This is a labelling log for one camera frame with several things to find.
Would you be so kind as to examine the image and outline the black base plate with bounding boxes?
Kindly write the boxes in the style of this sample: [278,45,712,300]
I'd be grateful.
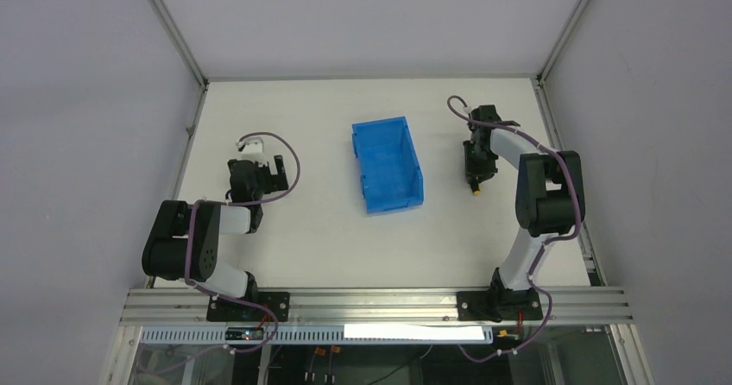
[456,288,544,322]
[205,291,291,322]

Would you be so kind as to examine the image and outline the blue plastic bin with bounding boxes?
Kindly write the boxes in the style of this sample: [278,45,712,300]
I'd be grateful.
[351,117,425,215]

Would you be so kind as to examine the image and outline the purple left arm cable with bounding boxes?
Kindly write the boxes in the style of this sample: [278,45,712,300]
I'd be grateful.
[136,131,302,372]

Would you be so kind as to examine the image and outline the aluminium mounting rail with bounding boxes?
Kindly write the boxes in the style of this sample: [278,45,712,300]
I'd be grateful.
[120,287,634,326]

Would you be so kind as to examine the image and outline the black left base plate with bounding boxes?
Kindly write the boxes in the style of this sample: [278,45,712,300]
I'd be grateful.
[205,291,291,322]

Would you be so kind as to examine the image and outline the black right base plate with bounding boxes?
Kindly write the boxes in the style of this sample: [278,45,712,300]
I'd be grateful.
[456,288,544,322]

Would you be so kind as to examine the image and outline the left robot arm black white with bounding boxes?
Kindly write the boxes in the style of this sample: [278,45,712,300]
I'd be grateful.
[142,155,289,302]

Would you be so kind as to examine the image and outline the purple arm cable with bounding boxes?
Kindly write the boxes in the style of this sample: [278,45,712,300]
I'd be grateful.
[446,95,584,365]
[136,131,302,372]

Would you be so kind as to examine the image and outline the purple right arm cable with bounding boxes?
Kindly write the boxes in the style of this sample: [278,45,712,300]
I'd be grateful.
[446,95,584,365]

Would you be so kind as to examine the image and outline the white slotted cable duct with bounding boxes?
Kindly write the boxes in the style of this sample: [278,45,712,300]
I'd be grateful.
[141,324,494,345]

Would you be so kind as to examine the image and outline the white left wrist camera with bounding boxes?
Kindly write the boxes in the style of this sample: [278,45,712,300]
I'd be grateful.
[236,136,269,167]

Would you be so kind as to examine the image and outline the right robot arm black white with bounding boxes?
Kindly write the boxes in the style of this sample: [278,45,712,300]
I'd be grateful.
[457,104,585,322]

